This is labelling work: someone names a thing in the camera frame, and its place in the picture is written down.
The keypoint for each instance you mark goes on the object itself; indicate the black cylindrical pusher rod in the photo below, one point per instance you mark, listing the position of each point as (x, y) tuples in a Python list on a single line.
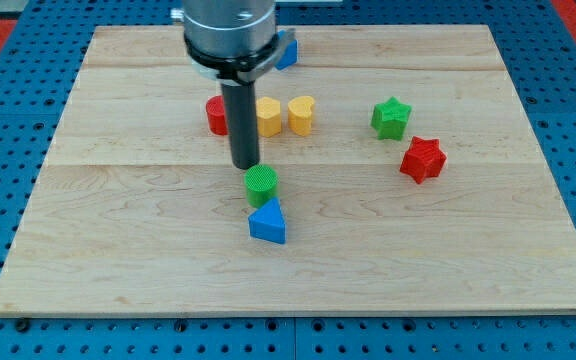
[(241, 121)]

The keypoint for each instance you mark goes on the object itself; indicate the green cylinder block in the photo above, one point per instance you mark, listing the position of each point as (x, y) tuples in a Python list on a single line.
[(261, 183)]

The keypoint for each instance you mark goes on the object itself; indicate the blue block behind arm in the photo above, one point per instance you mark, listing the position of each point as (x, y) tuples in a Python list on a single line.
[(290, 56)]

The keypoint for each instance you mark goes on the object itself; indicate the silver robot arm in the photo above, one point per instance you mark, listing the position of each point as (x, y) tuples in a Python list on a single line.
[(234, 42)]

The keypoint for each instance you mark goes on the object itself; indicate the yellow pentagon block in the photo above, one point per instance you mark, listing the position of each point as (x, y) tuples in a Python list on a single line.
[(269, 119)]

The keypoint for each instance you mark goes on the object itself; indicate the red cylinder block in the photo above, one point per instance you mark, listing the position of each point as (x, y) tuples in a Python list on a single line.
[(216, 115)]

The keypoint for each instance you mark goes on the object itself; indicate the yellow heart block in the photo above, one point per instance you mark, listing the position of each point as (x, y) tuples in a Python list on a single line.
[(301, 115)]

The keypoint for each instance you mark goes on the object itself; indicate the blue triangle block front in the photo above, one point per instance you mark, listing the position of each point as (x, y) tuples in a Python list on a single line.
[(267, 222)]

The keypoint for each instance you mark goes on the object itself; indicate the green star block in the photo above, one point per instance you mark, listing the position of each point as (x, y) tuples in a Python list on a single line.
[(390, 119)]

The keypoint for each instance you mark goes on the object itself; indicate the red star block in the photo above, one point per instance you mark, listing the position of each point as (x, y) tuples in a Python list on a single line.
[(423, 159)]

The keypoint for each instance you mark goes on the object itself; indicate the wooden board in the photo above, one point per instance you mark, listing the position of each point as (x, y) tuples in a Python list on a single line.
[(138, 211)]

